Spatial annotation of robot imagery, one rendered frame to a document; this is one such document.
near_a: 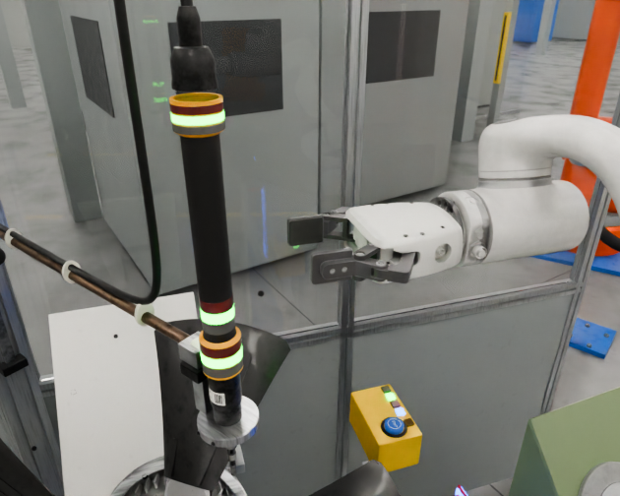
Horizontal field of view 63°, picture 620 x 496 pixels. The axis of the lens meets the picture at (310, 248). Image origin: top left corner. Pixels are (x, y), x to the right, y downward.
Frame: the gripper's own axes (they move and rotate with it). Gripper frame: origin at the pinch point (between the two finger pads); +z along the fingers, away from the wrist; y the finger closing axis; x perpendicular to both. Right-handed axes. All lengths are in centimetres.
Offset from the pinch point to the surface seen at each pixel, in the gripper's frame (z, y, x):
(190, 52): 10.3, -1.9, 19.0
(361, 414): -22, 31, -58
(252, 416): 7.0, -1.1, -20.0
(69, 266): 27.0, 23.8, -10.5
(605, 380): -204, 112, -162
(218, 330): 10.0, -1.9, -6.8
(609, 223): -308, 224, -130
